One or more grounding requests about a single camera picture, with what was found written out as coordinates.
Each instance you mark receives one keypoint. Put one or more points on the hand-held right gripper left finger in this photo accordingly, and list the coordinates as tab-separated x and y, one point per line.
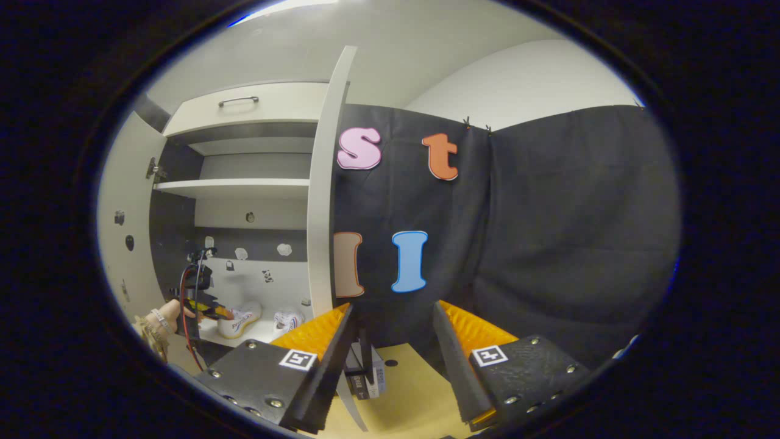
329	372

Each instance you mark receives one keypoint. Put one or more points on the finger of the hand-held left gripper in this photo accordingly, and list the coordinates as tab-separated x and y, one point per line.
210	310

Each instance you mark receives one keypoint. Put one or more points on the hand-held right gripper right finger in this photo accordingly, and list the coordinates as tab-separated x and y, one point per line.
457	366

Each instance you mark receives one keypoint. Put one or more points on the white shoe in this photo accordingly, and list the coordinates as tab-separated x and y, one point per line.
287	320
241	320

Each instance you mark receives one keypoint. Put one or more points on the white shoe cabinet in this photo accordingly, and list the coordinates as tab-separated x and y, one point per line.
256	207

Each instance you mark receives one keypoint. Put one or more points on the white cabinet shelf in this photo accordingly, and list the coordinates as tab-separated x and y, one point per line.
256	146
244	187

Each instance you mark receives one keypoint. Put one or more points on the metal door hinge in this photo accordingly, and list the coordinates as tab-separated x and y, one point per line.
153	169

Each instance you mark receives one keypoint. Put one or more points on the black backdrop cloth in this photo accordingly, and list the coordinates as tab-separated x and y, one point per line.
548	231

